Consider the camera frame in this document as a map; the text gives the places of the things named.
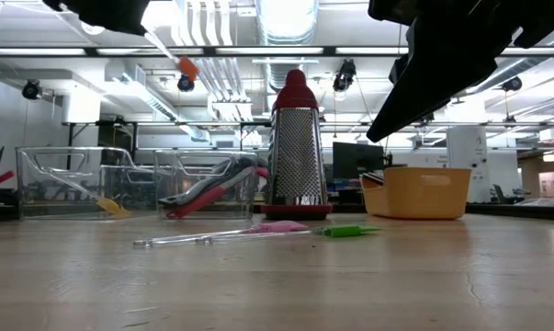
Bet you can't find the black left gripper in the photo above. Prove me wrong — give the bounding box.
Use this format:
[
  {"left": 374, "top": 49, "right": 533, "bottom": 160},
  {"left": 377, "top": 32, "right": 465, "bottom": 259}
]
[{"left": 41, "top": 0, "right": 153, "bottom": 37}]

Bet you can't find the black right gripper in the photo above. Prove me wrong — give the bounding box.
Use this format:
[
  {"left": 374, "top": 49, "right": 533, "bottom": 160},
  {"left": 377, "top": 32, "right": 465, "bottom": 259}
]
[{"left": 367, "top": 0, "right": 524, "bottom": 143}]

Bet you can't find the orange spatula clear handle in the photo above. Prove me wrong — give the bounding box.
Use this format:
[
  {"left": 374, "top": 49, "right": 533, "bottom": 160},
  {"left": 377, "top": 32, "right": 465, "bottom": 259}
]
[{"left": 142, "top": 30, "right": 200, "bottom": 83}]

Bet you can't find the green spatula clear handle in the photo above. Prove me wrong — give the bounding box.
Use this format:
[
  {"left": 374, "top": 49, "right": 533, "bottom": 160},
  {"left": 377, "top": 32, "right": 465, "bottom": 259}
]
[{"left": 196, "top": 223, "right": 382, "bottom": 245}]

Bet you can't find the yellow spatula clear handle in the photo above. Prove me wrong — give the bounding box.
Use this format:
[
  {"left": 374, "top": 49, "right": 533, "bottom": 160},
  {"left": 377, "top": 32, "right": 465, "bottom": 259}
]
[{"left": 46, "top": 167, "right": 131, "bottom": 219}]

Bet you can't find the red plastic serving spoon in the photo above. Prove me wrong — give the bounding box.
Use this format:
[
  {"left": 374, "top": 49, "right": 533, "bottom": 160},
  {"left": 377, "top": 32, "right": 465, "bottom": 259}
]
[{"left": 165, "top": 165, "right": 271, "bottom": 221}]

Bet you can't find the pink spatula clear handle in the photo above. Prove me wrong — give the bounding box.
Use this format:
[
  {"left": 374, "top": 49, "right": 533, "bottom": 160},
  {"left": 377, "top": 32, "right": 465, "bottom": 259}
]
[{"left": 132, "top": 220, "right": 311, "bottom": 249}]

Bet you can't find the black computer monitor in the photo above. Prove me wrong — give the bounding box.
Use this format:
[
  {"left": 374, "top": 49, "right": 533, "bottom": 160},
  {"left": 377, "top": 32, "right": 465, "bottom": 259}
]
[{"left": 332, "top": 141, "right": 386, "bottom": 181}]

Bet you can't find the yellow plastic bin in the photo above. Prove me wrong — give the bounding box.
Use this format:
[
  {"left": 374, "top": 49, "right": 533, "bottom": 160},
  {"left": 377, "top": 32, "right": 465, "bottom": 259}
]
[{"left": 358, "top": 166, "right": 473, "bottom": 221}]

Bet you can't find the dark office chair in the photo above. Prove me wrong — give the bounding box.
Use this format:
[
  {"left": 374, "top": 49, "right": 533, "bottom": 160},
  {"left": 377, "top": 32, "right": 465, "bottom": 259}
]
[{"left": 490, "top": 183, "right": 526, "bottom": 204}]

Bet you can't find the small clear plastic bin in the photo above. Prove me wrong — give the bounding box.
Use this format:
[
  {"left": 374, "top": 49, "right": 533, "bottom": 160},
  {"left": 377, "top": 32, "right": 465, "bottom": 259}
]
[{"left": 154, "top": 150, "right": 262, "bottom": 221}]

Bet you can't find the large clear plastic bin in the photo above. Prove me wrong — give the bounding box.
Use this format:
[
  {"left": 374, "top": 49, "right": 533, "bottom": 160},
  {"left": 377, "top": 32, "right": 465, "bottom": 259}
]
[{"left": 15, "top": 145, "right": 165, "bottom": 220}]

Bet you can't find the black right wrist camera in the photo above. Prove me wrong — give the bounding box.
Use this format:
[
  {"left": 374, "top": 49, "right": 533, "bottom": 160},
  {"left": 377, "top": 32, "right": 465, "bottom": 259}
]
[{"left": 389, "top": 54, "right": 409, "bottom": 86}]

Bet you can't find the steel box grater red handle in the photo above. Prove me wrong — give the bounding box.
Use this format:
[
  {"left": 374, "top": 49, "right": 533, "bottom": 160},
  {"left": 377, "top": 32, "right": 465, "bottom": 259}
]
[{"left": 261, "top": 68, "right": 335, "bottom": 221}]

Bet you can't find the silver ventilation duct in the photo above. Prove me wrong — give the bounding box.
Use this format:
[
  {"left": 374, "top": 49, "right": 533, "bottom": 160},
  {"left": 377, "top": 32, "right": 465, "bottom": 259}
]
[{"left": 255, "top": 0, "right": 320, "bottom": 93}]

